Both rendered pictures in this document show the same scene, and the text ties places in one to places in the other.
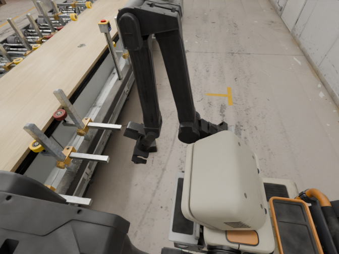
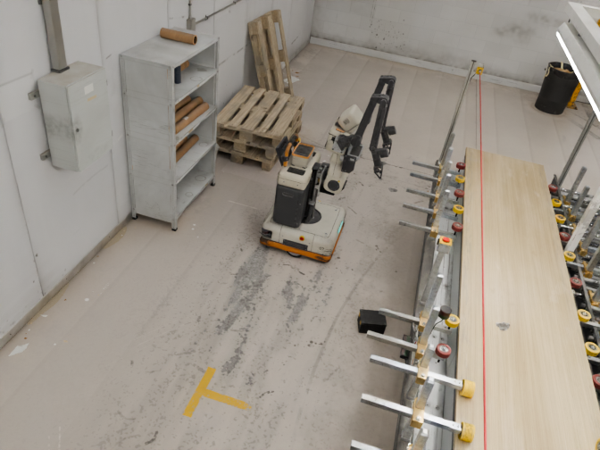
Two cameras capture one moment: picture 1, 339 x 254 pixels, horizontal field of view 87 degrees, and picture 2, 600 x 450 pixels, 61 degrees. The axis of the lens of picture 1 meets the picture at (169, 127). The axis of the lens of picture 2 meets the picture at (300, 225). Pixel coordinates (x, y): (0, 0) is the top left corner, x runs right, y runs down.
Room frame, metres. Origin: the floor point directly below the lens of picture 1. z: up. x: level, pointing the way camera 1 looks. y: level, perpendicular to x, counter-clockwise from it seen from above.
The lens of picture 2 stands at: (4.00, -0.44, 2.97)
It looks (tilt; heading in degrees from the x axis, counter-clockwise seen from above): 36 degrees down; 179
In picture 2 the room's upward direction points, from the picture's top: 9 degrees clockwise
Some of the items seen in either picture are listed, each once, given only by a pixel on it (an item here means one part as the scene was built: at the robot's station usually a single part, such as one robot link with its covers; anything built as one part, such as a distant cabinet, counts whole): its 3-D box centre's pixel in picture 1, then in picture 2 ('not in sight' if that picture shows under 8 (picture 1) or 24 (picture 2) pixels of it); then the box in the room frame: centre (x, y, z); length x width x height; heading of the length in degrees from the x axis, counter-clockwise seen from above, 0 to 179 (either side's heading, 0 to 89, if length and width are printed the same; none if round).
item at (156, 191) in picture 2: not in sight; (174, 130); (-0.17, -1.65, 0.78); 0.90 x 0.45 x 1.55; 169
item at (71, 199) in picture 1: (52, 197); (432, 195); (0.34, 0.64, 0.80); 0.43 x 0.03 x 0.04; 79
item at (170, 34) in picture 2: not in sight; (179, 36); (-0.28, -1.64, 1.59); 0.30 x 0.08 x 0.08; 79
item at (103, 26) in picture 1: (105, 26); (444, 245); (1.53, 0.45, 1.18); 0.07 x 0.07 x 0.08; 79
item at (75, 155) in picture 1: (74, 155); (429, 212); (0.59, 0.59, 0.81); 0.43 x 0.03 x 0.04; 79
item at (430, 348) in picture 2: not in sight; (419, 376); (2.28, 0.30, 0.87); 0.04 x 0.04 x 0.48; 79
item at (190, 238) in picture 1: (193, 208); (351, 154); (0.19, -0.07, 0.99); 0.28 x 0.16 x 0.22; 169
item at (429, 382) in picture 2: not in sight; (417, 410); (2.52, 0.25, 0.93); 0.04 x 0.04 x 0.48; 79
